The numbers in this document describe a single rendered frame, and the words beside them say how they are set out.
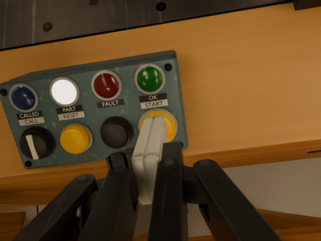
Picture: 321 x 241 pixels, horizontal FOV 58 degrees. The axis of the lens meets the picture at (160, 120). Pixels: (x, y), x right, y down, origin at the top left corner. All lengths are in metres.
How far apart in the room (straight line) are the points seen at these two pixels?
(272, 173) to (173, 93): 0.99
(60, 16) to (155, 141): 0.22
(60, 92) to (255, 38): 0.19
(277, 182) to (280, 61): 0.93
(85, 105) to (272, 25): 0.19
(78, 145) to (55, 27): 0.15
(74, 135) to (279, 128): 0.17
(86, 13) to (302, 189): 1.03
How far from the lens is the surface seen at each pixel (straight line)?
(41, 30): 0.35
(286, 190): 1.20
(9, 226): 1.29
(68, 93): 0.24
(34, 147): 0.26
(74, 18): 0.34
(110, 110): 0.24
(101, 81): 0.23
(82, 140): 0.24
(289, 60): 0.30
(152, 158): 0.16
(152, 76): 0.22
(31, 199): 1.06
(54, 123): 0.26
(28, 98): 0.26
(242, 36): 0.30
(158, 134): 0.18
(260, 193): 1.18
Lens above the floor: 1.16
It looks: 73 degrees down
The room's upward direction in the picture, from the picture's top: 27 degrees counter-clockwise
